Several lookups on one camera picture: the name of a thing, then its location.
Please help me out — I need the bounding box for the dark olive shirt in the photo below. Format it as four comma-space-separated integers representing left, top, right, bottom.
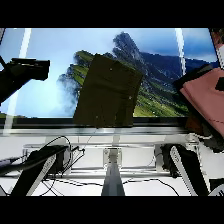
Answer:
72, 53, 145, 128

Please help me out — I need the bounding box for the black garment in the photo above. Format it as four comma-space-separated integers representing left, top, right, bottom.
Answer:
172, 63, 215, 93

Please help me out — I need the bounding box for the pink garment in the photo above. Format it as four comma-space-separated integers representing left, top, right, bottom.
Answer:
179, 67, 224, 138

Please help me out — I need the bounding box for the silver frame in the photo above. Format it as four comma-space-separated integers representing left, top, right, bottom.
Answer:
0, 126, 224, 197

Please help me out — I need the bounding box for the black cable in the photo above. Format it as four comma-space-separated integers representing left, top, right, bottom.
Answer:
39, 177, 105, 197
121, 177, 181, 197
42, 134, 86, 177

